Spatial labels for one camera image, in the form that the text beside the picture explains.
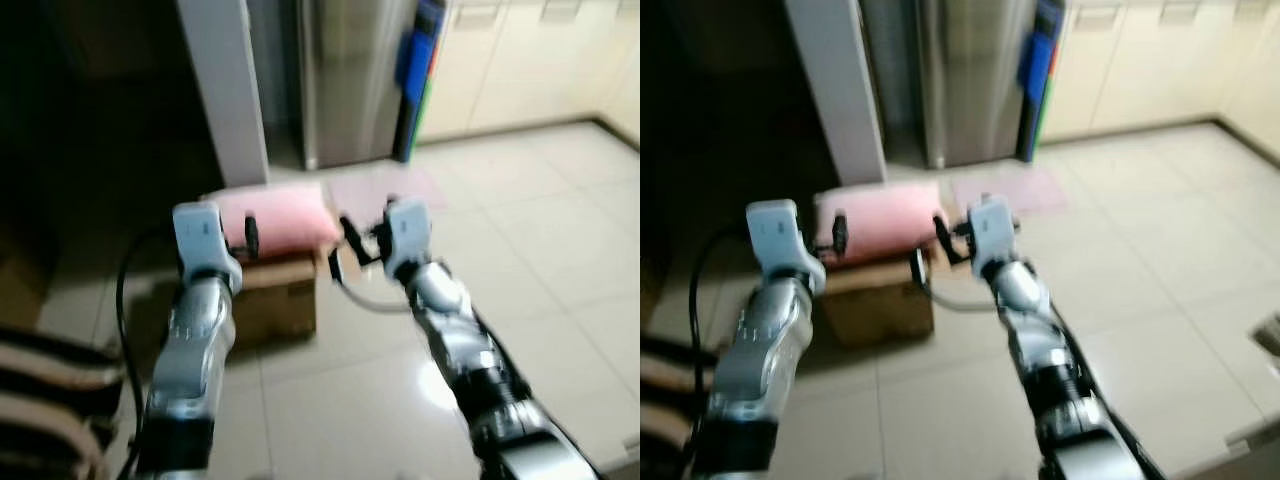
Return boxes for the stainless steel fridge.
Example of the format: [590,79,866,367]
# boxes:
[298,0,417,170]
[918,0,1041,170]

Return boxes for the brown cardboard box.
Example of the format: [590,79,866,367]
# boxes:
[235,252,322,347]
[825,255,937,347]

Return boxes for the white pillar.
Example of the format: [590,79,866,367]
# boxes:
[785,0,887,187]
[178,0,272,187]

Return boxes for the blue hanging organiser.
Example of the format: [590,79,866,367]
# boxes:
[394,0,447,163]
[1014,0,1067,164]

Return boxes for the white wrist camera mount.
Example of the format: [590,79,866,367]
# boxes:
[965,195,1022,279]
[172,202,244,293]
[383,198,433,281]
[745,200,827,297]

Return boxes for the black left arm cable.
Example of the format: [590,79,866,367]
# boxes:
[115,232,181,480]
[688,225,751,403]

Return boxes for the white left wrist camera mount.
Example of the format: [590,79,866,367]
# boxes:
[172,202,244,293]
[745,200,827,297]

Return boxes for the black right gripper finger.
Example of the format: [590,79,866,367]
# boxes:
[338,212,367,265]
[933,214,959,265]

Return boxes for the cream kitchen base cabinets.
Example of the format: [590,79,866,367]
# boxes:
[1040,0,1280,142]
[415,0,641,142]

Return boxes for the striped brown cushion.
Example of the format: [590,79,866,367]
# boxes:
[0,325,127,480]
[640,335,713,480]

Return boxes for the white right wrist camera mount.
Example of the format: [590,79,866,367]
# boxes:
[383,198,433,281]
[965,195,1022,279]

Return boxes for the pink pillow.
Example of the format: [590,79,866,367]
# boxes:
[205,183,342,263]
[815,182,947,263]

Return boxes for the pink floor mat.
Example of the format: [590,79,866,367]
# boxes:
[950,168,1067,214]
[330,168,447,212]

